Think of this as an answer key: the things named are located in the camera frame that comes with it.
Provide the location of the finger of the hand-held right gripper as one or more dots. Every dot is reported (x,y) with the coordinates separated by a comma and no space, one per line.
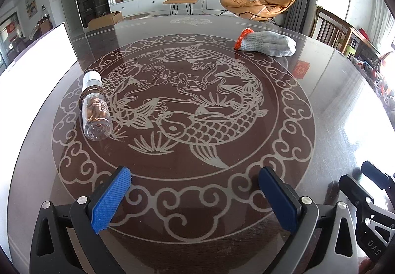
(351,187)
(376,173)

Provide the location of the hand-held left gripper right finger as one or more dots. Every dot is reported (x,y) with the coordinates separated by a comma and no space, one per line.
(277,200)

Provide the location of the white knit glove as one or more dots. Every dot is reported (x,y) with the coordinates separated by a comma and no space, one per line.
(271,42)

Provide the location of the wooden chair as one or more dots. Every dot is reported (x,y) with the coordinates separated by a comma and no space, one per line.
(328,27)

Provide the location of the cardboard box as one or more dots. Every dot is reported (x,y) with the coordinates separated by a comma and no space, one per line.
(105,19)

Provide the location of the wooden bench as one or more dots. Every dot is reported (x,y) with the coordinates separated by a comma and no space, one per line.
(180,1)

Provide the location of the wall painting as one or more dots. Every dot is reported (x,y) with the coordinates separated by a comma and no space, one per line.
(31,5)

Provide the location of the cluttered wooden sideboard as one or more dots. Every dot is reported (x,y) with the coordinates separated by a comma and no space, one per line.
(370,61)

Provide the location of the white television cabinet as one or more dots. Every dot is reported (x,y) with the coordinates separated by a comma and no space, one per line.
(148,4)

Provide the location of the orange lounge chair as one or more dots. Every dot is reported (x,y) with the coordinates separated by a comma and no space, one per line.
(243,4)

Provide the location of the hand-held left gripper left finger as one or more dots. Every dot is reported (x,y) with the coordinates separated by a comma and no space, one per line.
(109,200)

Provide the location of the clear plastic bottle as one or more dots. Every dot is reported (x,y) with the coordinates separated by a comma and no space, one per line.
(96,119)

